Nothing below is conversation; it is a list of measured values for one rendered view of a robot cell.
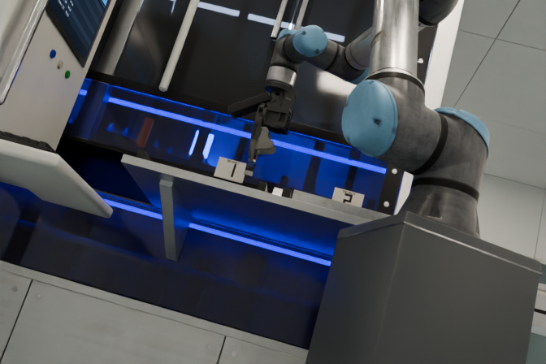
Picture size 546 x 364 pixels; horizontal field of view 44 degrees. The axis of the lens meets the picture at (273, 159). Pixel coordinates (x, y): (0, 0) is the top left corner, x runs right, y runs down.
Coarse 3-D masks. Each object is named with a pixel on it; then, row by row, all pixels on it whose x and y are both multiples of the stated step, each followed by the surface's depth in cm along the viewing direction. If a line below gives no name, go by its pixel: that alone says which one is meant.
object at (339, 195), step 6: (336, 192) 191; (342, 192) 191; (348, 192) 191; (336, 198) 190; (342, 198) 190; (348, 198) 190; (354, 198) 190; (360, 198) 190; (354, 204) 190; (360, 204) 190
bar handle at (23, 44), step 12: (36, 0) 150; (48, 0) 151; (36, 12) 149; (36, 24) 148; (24, 36) 147; (24, 48) 146; (12, 60) 145; (12, 72) 144; (0, 84) 143; (0, 96) 143
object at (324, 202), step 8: (296, 192) 155; (304, 200) 154; (312, 200) 154; (320, 200) 154; (328, 200) 154; (328, 208) 153; (336, 208) 153; (344, 208) 153; (352, 208) 153; (360, 208) 153; (360, 216) 153; (368, 216) 153; (376, 216) 153; (384, 216) 153
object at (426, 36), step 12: (420, 36) 206; (432, 36) 206; (420, 48) 205; (420, 60) 204; (420, 72) 203; (396, 168) 193; (384, 180) 192; (396, 180) 192; (384, 192) 191; (396, 192) 191; (384, 204) 189
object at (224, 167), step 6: (222, 162) 194; (228, 162) 194; (234, 162) 194; (240, 162) 194; (216, 168) 194; (222, 168) 194; (228, 168) 194; (240, 168) 193; (216, 174) 193; (222, 174) 193; (228, 174) 193; (234, 174) 193; (240, 174) 193; (234, 180) 192; (240, 180) 192
